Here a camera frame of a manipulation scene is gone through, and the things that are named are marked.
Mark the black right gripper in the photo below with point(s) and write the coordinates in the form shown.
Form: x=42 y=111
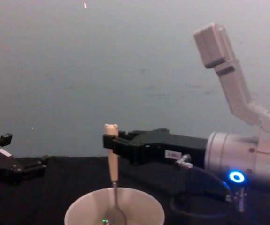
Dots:
x=156 y=145

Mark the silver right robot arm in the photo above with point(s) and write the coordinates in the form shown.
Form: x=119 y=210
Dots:
x=228 y=152

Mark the black table cloth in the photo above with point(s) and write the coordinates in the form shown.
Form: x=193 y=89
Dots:
x=55 y=187

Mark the white paper cup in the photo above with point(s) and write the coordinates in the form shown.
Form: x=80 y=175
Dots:
x=83 y=206

